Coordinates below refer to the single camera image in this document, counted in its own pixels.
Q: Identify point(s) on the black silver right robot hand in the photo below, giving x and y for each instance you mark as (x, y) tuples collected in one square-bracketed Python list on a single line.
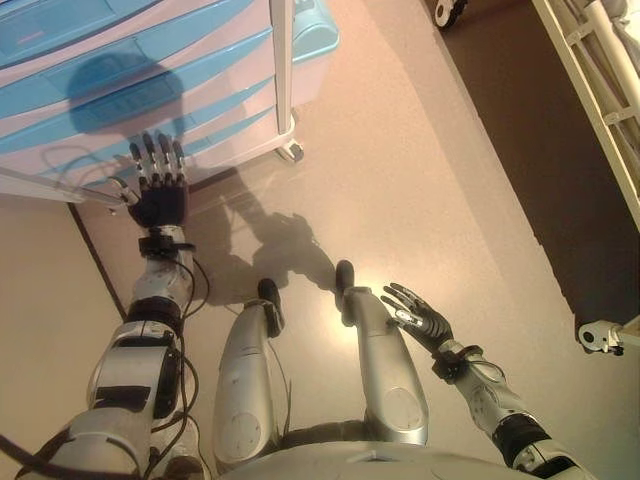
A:
[(432, 325)]

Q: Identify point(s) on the silver right robot leg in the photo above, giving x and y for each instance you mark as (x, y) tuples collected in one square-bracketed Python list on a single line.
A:
[(385, 360)]

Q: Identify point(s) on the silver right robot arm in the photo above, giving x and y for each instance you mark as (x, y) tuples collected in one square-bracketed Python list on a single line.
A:
[(480, 400)]

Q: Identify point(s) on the light blue side bin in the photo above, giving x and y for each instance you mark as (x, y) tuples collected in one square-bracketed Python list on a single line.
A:
[(315, 35)]

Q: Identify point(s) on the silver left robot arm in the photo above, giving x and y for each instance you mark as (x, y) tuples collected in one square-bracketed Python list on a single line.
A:
[(125, 360)]

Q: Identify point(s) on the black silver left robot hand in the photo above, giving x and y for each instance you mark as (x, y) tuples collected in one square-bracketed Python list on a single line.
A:
[(162, 202)]

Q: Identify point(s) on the white cart caster wheel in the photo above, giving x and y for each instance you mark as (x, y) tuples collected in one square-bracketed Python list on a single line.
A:
[(292, 150)]

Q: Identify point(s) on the silver robot leg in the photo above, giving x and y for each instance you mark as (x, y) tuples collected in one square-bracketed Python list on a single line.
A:
[(385, 360), (250, 380)]

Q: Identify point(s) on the cream bed caster wheel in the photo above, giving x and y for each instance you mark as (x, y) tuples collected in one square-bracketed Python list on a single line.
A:
[(595, 336)]

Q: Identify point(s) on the cream hospital bed frame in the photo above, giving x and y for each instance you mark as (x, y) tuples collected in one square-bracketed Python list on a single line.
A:
[(607, 35)]

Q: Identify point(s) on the silver left robot leg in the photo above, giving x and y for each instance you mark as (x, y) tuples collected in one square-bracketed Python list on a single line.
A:
[(250, 380)]

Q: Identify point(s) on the black white caster wheel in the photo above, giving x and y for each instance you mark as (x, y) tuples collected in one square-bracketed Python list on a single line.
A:
[(445, 12)]

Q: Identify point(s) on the white medical cart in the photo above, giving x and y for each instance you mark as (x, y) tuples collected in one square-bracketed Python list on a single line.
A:
[(284, 75)]

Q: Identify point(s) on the silver robot torso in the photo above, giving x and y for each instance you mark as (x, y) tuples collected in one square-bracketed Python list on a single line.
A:
[(375, 465)]

